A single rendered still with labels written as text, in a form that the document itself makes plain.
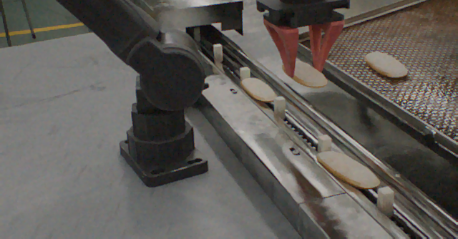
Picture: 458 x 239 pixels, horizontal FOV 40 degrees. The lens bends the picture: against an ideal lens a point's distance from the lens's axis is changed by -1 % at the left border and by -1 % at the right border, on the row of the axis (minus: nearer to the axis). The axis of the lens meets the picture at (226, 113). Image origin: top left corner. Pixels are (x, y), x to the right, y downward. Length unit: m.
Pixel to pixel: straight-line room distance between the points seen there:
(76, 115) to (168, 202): 0.32
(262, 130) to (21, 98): 0.48
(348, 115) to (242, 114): 0.18
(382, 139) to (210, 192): 0.27
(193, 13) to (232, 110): 0.39
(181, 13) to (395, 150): 0.54
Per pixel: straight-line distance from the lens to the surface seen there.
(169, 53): 0.75
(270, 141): 0.81
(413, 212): 0.70
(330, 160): 0.77
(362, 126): 0.95
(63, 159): 0.91
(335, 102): 1.03
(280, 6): 0.77
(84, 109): 1.06
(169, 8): 1.24
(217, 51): 1.16
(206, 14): 1.25
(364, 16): 1.15
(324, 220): 0.65
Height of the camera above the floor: 1.22
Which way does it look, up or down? 24 degrees down
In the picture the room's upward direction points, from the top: 3 degrees counter-clockwise
